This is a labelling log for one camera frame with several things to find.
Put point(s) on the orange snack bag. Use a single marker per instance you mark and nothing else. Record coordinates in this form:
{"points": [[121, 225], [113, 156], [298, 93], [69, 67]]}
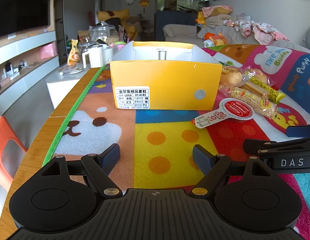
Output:
{"points": [[73, 55]]}

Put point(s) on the orange plastic chair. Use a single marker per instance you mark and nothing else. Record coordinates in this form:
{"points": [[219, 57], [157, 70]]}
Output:
{"points": [[8, 140]]}

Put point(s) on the yellow wafer packet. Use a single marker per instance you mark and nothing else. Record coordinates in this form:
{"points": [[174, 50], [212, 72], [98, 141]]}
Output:
{"points": [[276, 95]]}

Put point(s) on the sesame stick packet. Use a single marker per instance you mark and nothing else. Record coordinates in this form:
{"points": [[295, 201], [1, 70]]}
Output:
{"points": [[249, 100]]}

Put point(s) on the red white paddle-shaped packet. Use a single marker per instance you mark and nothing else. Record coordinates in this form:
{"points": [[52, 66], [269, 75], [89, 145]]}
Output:
{"points": [[232, 110]]}

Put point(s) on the clear bun packet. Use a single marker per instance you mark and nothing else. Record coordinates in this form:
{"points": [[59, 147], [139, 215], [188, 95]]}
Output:
{"points": [[231, 76]]}

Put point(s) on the white jug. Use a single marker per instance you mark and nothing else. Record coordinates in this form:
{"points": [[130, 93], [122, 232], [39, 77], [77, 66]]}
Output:
{"points": [[93, 56]]}

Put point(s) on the yellow cardboard shoe box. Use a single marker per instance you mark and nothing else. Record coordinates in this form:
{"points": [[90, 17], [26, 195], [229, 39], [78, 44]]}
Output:
{"points": [[170, 80]]}

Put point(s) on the pile of pink bedding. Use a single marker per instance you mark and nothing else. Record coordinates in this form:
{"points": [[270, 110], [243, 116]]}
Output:
{"points": [[217, 15]]}

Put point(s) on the black television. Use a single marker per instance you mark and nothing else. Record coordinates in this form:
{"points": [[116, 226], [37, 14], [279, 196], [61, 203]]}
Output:
{"points": [[20, 5]]}

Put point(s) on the yellow label bread packet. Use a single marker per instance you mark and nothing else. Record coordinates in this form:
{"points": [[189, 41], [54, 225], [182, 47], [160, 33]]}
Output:
{"points": [[257, 73]]}

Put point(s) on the glass fish tank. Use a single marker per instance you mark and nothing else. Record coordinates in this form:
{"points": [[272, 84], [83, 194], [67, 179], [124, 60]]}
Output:
{"points": [[181, 2]]}

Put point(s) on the yellow hanging ornament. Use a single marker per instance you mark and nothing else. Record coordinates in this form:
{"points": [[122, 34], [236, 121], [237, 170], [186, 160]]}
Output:
{"points": [[143, 3]]}

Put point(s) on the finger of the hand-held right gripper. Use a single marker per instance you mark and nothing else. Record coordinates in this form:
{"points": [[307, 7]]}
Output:
{"points": [[301, 130], [277, 145]]}

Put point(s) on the orange plush toy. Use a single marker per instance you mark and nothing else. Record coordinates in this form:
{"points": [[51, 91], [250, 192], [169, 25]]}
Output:
{"points": [[216, 38]]}

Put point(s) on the glass jar with lid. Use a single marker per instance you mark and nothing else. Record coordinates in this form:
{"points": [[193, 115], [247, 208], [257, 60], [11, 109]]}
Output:
{"points": [[103, 33]]}

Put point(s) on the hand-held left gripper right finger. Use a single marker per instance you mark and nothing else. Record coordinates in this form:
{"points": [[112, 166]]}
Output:
{"points": [[202, 157]]}

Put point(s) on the colourful cartoon play mat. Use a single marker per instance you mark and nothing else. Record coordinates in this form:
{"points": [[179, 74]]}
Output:
{"points": [[150, 130]]}

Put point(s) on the beige sofa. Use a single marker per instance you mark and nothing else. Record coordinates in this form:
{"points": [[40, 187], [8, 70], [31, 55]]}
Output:
{"points": [[180, 32]]}

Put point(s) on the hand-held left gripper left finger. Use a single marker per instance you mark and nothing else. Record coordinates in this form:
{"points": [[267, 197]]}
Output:
{"points": [[111, 155]]}

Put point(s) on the white wall cabinet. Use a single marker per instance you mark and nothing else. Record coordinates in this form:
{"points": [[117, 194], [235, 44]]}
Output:
{"points": [[25, 55]]}

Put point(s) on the pink baby clothes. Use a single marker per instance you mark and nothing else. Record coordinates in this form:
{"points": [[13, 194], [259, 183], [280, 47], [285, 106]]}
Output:
{"points": [[264, 31]]}

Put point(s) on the biscuit stick packet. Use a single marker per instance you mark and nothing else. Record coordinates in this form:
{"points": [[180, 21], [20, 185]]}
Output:
{"points": [[254, 88]]}

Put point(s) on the white side table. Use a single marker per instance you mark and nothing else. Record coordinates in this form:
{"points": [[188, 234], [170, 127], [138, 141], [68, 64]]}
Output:
{"points": [[62, 85]]}

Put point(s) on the dark cabinet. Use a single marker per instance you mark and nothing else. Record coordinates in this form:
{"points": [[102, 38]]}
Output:
{"points": [[175, 20]]}

